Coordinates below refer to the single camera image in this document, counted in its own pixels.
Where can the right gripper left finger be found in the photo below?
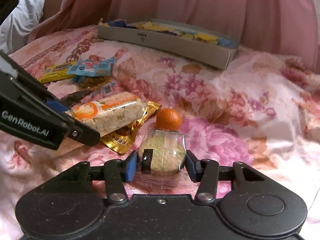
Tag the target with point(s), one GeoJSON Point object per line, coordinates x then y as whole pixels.
{"type": "Point", "coordinates": [116, 173]}

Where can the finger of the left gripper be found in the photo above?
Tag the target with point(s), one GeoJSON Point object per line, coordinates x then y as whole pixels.
{"type": "Point", "coordinates": [80, 132]}
{"type": "Point", "coordinates": [56, 106]}

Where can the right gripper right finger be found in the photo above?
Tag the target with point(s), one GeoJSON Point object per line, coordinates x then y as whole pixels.
{"type": "Point", "coordinates": [206, 173]}

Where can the gold foil snack packet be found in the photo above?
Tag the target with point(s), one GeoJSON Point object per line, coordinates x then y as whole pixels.
{"type": "Point", "coordinates": [123, 138]}

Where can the yellow snack bar packet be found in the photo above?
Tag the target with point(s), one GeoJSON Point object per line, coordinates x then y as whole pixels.
{"type": "Point", "coordinates": [57, 73]}

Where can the rice cracker bar packet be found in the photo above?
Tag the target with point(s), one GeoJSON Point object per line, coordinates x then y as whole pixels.
{"type": "Point", "coordinates": [111, 113]}

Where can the clear green cake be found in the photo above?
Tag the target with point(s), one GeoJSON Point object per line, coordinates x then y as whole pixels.
{"type": "Point", "coordinates": [163, 151]}

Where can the light blue snack packet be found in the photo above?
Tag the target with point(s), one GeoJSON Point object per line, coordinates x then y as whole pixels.
{"type": "Point", "coordinates": [94, 66]}

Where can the small orange mandarin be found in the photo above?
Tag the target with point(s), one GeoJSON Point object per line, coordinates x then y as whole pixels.
{"type": "Point", "coordinates": [168, 119]}

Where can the brown nut snack packet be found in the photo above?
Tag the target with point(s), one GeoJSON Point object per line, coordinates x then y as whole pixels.
{"type": "Point", "coordinates": [94, 83]}

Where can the grey pillow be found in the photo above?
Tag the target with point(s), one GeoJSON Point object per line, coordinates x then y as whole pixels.
{"type": "Point", "coordinates": [16, 28]}

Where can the grey cardboard tray box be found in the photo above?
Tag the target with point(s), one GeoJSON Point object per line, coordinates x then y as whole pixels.
{"type": "Point", "coordinates": [198, 44]}

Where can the pink curtain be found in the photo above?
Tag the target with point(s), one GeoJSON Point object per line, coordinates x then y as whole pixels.
{"type": "Point", "coordinates": [287, 27]}

